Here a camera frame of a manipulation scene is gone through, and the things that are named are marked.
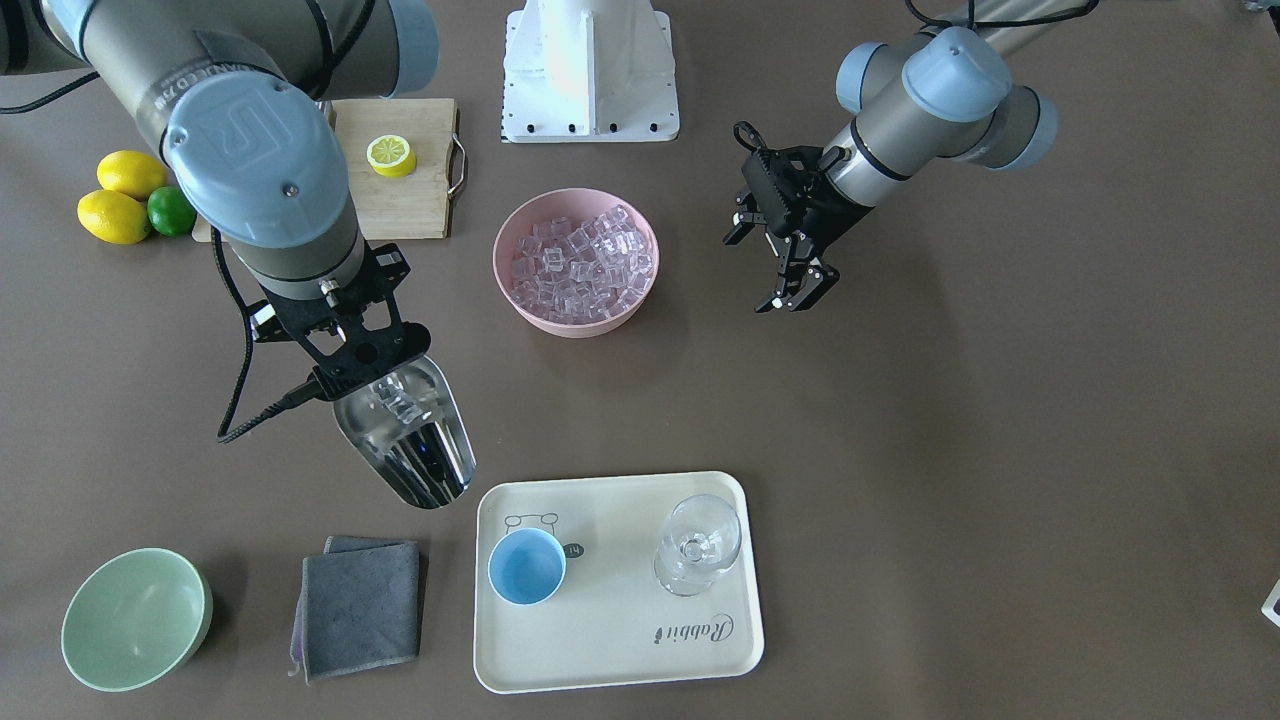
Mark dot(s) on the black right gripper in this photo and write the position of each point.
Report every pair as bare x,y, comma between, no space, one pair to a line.
392,267

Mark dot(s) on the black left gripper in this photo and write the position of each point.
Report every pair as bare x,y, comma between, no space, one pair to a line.
812,222

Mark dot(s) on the steel ice scoop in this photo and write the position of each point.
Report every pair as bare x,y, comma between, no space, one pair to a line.
428,464

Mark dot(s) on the pink bowl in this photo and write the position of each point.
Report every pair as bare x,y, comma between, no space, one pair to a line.
577,203

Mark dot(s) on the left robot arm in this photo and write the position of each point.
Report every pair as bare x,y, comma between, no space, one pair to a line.
945,93

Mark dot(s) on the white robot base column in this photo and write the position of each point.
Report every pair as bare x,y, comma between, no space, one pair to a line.
589,72

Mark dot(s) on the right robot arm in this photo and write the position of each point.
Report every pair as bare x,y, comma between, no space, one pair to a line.
228,93

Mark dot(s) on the clear ice cubes pile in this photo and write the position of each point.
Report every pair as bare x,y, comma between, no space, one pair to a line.
567,271

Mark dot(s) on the light blue cup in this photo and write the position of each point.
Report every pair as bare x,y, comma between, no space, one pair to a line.
527,566

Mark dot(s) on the wooden cutting board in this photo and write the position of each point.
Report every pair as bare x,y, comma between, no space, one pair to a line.
415,207

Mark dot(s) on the half lemon slice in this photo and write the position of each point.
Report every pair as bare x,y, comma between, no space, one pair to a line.
391,156

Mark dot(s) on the green lime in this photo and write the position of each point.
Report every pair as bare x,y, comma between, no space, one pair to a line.
169,212

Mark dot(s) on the yellow lemon lower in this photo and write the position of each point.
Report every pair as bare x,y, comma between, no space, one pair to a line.
113,217

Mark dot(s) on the yellow lemon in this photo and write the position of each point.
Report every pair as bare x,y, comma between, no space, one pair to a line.
113,217
134,173

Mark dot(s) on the yellow lemon upper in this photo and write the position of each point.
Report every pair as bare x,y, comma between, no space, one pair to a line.
134,173

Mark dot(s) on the clear wine glass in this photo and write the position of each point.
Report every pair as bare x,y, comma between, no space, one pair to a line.
698,543

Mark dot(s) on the green bowl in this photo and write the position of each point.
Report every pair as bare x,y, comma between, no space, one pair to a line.
135,619

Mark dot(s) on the cream serving tray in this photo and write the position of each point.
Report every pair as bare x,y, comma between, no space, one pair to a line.
610,622

